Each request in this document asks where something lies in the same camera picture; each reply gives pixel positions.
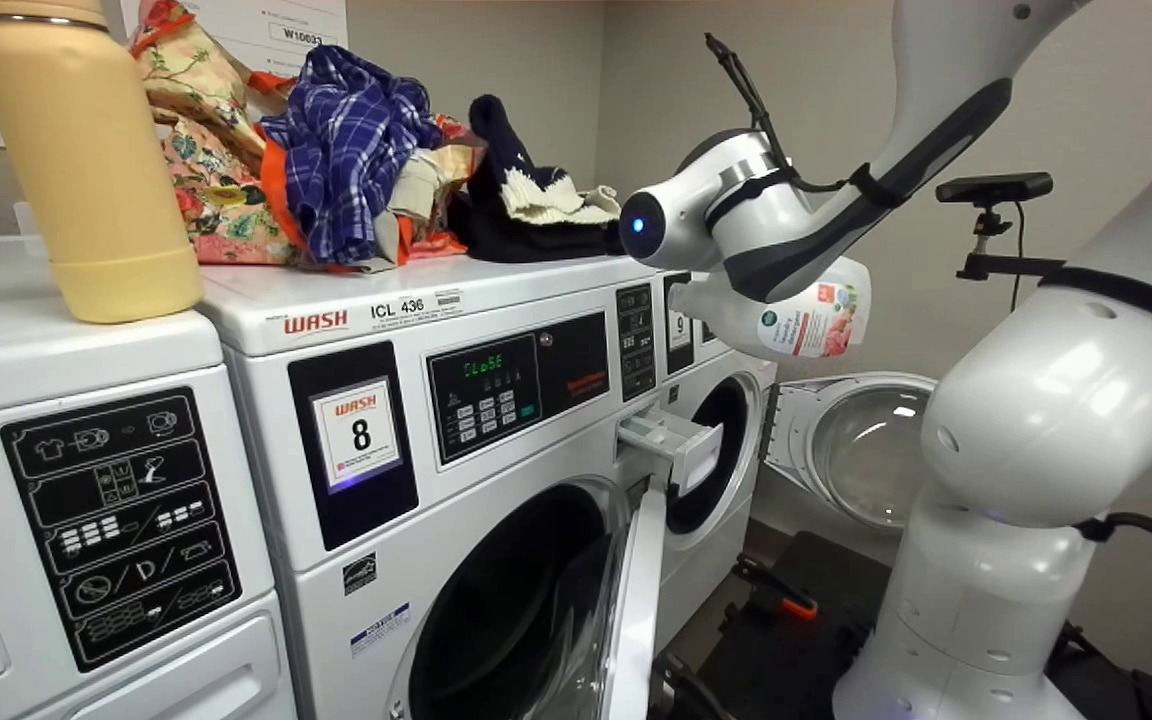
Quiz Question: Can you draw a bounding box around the white detergent drawer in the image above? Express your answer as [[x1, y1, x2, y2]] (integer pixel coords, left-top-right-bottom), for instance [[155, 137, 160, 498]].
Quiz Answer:
[[616, 405, 728, 499]]

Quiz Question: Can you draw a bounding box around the black stereo camera on mount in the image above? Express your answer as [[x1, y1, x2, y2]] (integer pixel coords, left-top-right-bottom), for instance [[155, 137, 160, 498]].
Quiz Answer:
[[930, 170, 1059, 287]]

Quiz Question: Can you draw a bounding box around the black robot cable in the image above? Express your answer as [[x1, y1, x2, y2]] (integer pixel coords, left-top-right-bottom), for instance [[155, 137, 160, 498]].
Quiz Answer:
[[698, 28, 876, 207]]

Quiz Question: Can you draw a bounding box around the orange and black clamp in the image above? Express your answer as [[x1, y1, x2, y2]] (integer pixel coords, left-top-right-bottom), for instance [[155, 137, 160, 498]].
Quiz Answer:
[[733, 558, 826, 631]]

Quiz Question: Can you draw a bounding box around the white wall instruction sign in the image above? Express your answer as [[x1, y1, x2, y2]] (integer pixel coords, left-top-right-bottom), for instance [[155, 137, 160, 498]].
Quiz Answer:
[[113, 0, 356, 79]]

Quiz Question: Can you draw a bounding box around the yellow insulated water bottle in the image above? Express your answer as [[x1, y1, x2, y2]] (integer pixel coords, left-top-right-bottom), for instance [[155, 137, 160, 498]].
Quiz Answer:
[[0, 0, 208, 327]]

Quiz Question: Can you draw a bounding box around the navy and cream knit sweater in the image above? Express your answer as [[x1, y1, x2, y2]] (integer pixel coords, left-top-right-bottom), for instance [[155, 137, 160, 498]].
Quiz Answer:
[[443, 87, 632, 265]]

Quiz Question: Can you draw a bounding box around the white washing machine unnumbered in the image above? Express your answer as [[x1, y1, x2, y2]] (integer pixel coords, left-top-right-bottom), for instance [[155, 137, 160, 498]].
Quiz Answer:
[[0, 231, 301, 720]]

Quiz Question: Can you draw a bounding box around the orange floral fabric bag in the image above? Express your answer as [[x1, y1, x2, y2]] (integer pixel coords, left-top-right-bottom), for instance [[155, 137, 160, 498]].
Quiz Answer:
[[125, 0, 309, 273]]

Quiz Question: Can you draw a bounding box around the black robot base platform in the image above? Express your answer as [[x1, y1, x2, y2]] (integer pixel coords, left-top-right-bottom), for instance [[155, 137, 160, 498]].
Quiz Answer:
[[660, 523, 896, 720]]

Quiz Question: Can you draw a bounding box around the white open washer door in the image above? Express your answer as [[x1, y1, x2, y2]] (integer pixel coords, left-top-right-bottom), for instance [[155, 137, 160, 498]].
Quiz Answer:
[[521, 473, 671, 720], [760, 370, 949, 542]]

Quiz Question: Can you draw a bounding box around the white washing machine number 9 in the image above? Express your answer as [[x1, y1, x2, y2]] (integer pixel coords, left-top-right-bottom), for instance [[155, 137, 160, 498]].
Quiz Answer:
[[651, 255, 783, 656]]

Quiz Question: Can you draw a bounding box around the white washing machine number 8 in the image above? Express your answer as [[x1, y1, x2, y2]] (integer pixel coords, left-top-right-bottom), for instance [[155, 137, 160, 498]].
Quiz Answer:
[[197, 249, 671, 720]]

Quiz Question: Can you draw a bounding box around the blue plaid cloth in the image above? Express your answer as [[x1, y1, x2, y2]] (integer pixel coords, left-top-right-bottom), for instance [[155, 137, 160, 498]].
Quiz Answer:
[[255, 40, 452, 273]]

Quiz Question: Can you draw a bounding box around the beige and orange cloth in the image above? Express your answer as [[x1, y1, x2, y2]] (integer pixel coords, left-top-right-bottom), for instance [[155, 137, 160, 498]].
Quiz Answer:
[[366, 107, 492, 267]]

